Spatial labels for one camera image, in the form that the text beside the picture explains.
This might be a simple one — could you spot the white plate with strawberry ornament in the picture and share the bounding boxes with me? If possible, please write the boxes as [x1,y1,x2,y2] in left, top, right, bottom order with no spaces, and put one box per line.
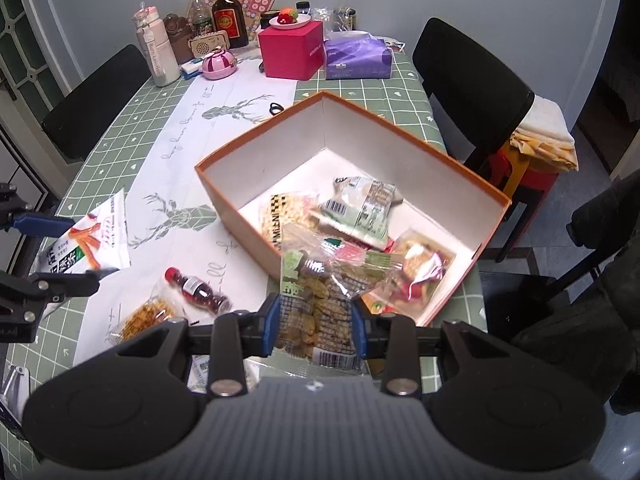
[269,7,312,30]

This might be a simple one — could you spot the white water bottle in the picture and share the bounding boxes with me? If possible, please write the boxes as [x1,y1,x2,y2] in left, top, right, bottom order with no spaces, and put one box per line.
[132,5,181,88]

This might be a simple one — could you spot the white ball candy packet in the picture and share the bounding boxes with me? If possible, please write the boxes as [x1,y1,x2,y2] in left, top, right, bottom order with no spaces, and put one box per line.
[189,355,261,393]

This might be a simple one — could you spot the clear bag with jars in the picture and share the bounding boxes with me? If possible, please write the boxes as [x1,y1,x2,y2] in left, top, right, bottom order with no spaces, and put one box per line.
[315,5,358,36]

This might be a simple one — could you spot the clear plastic bottle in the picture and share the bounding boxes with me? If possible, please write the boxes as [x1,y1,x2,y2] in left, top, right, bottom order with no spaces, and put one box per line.
[189,0,213,36]

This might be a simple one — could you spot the clear mixed snack packet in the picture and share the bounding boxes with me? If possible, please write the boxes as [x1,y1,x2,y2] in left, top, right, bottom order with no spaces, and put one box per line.
[387,230,457,306]

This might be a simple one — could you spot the dark jacket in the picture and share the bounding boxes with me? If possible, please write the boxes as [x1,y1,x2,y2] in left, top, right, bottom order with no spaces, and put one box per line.
[510,170,640,411]

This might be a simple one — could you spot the brown liquor bottle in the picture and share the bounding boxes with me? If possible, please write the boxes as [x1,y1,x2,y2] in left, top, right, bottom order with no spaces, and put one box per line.
[212,0,249,50]

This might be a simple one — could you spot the white deer print table runner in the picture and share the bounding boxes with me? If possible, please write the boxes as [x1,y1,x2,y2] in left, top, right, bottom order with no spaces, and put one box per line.
[72,67,298,366]

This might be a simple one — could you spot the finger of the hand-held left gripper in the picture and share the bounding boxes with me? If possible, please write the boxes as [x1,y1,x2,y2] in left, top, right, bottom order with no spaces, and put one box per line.
[0,269,101,312]
[0,183,77,239]

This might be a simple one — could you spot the magenta box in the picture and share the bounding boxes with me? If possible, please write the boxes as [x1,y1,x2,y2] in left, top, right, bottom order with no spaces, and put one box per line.
[257,20,325,81]

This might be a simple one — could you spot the white packet with orange sticks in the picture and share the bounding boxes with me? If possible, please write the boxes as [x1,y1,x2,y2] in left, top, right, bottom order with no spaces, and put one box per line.
[36,189,132,306]

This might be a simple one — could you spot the brown wooden ornament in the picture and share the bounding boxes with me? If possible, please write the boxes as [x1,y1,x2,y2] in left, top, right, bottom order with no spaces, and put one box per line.
[162,14,193,51]

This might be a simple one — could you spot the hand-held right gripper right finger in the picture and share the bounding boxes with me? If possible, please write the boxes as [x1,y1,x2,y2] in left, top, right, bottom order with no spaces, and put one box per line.
[350,296,517,397]

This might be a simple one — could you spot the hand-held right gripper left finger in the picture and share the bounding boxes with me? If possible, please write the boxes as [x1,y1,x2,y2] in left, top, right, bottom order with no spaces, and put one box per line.
[115,292,282,397]

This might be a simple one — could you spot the black chair with jacket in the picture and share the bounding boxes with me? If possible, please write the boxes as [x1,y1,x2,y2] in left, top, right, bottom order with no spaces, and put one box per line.
[480,260,576,346]

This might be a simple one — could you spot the green brown raisin packet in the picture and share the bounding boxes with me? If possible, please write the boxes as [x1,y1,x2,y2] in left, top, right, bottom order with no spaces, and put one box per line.
[280,222,396,372]

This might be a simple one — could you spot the pink round case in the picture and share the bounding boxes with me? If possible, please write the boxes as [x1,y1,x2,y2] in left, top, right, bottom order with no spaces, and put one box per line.
[202,50,238,81]

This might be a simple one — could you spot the wooden radio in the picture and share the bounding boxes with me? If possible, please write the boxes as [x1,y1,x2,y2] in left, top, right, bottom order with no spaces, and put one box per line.
[187,30,231,58]

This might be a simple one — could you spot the red stool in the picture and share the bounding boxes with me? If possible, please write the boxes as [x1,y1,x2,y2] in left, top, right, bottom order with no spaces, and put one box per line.
[487,137,558,261]

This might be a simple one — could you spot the orange cardboard box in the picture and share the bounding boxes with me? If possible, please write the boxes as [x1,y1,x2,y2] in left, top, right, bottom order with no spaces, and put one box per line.
[195,91,513,328]

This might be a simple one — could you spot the purple tissue pack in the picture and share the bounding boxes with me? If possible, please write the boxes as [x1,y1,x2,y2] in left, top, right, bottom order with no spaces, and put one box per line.
[324,32,393,80]

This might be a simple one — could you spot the white green snack packet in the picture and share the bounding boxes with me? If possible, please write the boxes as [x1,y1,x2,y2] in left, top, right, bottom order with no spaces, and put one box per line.
[307,176,401,251]

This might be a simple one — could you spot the folded yellow white cloths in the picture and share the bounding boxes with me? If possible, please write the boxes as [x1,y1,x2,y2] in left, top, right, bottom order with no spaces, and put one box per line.
[510,95,578,171]

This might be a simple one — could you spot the puffed rice cake packet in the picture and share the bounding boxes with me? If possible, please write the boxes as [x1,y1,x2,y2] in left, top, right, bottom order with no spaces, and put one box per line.
[260,192,321,261]

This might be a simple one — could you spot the yellow crisp snack packet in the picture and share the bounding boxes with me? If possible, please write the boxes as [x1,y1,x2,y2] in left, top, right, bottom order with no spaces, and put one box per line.
[106,294,177,346]

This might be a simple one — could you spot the small red drink bottle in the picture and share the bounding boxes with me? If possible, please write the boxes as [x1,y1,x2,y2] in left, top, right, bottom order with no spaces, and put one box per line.
[165,267,232,317]

